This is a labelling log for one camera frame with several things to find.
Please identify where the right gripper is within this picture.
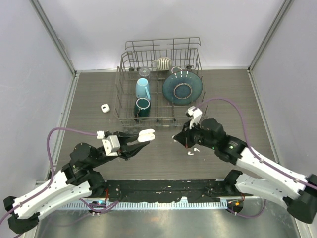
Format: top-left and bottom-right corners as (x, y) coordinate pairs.
(174, 119), (216, 150)

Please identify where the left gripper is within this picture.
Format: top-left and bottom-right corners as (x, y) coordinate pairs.
(91, 130), (151, 168)

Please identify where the oval white charging case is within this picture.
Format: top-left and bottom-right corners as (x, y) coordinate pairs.
(137, 129), (156, 143)

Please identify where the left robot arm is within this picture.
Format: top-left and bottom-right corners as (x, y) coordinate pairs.
(1, 129), (155, 235)

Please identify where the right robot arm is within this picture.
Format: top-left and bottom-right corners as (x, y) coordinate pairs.
(173, 118), (317, 224)

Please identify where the small white charging case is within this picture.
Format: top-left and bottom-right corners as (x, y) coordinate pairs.
(101, 104), (110, 113)

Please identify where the dark teal mug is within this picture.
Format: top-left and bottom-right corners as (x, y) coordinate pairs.
(133, 98), (151, 121)

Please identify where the large teal plate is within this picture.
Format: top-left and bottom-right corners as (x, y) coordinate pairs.
(162, 71), (203, 106)

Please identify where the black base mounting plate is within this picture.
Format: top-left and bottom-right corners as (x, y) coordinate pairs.
(99, 178), (238, 203)

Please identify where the light blue mug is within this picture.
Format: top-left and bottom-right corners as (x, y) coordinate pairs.
(135, 78), (151, 101)

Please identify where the small white-rimmed bowl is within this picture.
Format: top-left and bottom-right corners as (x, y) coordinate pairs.
(171, 66), (182, 73)

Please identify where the striped ceramic mug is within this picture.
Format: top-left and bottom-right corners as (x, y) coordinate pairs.
(151, 57), (172, 71)

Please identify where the clear glass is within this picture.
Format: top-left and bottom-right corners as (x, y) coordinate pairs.
(139, 67), (151, 78)

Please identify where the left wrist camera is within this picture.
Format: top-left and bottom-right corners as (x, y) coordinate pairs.
(97, 131), (121, 156)

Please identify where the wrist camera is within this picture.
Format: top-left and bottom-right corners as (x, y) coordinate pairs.
(186, 106), (203, 129)
(97, 131), (121, 156)

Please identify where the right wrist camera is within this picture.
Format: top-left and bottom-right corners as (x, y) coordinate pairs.
(186, 106), (203, 129)

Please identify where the wire dish rack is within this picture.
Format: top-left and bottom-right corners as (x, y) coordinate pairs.
(114, 37), (206, 132)

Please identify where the white slotted cable duct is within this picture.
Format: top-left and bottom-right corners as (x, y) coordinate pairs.
(58, 197), (227, 211)

